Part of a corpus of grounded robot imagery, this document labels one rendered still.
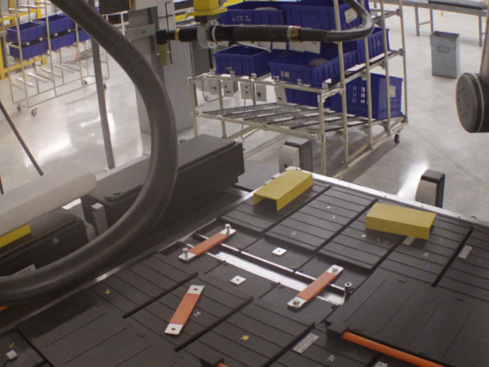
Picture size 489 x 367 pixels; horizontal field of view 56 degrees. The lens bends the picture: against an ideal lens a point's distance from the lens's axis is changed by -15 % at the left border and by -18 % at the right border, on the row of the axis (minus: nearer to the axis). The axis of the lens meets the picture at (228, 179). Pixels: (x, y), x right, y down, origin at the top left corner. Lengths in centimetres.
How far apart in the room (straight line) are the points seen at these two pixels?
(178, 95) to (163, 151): 438
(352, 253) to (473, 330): 37
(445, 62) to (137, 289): 639
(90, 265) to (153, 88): 23
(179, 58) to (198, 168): 361
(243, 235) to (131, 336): 42
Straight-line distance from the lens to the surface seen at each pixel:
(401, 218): 116
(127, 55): 63
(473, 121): 163
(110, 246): 49
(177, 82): 490
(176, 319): 94
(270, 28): 134
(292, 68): 348
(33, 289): 48
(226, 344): 88
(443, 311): 93
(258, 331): 90
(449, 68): 712
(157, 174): 54
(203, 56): 577
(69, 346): 93
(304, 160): 166
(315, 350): 86
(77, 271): 48
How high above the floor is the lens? 159
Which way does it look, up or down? 24 degrees down
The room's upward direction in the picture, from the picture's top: 6 degrees counter-clockwise
